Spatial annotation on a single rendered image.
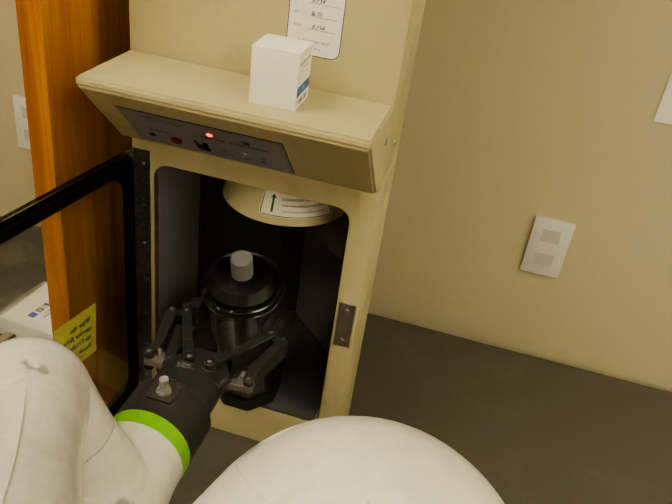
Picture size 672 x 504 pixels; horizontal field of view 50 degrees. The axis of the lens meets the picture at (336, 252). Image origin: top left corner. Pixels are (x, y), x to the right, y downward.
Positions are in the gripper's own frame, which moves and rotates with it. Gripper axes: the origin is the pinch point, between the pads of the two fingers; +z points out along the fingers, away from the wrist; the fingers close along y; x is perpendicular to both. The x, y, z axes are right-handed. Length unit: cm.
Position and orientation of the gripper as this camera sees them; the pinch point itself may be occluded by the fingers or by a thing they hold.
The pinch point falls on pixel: (242, 307)
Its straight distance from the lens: 96.8
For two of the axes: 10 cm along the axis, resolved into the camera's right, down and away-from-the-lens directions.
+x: -1.3, 8.5, 5.1
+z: 2.6, -4.7, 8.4
